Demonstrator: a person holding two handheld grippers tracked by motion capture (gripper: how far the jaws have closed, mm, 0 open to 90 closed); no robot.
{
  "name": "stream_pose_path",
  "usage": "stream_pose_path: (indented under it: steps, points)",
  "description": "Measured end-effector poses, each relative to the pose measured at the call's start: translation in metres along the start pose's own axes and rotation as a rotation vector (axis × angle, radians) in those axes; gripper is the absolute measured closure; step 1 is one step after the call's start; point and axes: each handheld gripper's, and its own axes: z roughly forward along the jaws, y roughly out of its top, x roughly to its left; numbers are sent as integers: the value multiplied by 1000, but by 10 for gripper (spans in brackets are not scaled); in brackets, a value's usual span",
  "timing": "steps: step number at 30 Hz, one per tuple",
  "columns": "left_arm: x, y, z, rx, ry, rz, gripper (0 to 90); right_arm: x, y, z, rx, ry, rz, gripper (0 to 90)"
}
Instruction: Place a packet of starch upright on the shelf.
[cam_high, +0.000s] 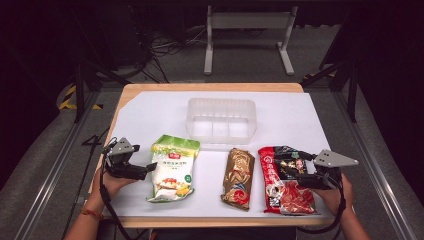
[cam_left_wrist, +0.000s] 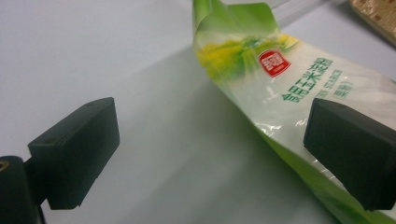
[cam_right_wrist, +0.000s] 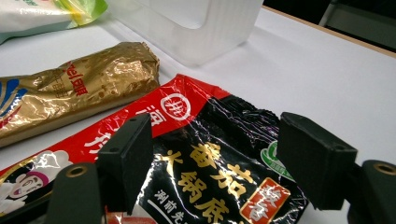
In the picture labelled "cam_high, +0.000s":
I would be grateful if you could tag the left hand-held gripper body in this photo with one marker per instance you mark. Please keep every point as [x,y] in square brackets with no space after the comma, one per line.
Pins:
[122,147]

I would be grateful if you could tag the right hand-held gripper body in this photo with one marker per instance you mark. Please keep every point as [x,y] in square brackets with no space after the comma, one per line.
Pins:
[333,160]

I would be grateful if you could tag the green and white food packet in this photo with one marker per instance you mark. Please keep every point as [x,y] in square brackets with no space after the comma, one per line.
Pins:
[173,170]

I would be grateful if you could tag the red and black food packet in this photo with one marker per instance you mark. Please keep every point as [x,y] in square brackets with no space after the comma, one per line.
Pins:
[283,193]

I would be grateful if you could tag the gold food packet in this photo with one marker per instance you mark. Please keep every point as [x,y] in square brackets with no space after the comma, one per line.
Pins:
[238,180]

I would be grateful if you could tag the clear plastic bin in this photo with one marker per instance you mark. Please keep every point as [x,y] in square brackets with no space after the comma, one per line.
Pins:
[220,120]

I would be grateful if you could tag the person's left hand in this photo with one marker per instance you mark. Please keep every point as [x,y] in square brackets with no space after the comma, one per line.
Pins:
[111,185]

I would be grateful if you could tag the person's right hand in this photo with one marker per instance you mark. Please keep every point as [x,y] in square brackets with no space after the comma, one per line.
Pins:
[333,200]

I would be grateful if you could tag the white paper sheet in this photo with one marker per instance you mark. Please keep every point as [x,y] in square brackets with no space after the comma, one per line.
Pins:
[210,173]

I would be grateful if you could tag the yellow and black hazard tape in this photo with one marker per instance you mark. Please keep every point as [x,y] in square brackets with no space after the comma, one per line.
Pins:
[66,96]

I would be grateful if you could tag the white metal stand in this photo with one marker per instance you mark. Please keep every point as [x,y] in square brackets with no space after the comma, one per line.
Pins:
[248,20]

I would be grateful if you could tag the aluminium rail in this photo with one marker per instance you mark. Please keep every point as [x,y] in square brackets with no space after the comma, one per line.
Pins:
[50,180]
[373,173]

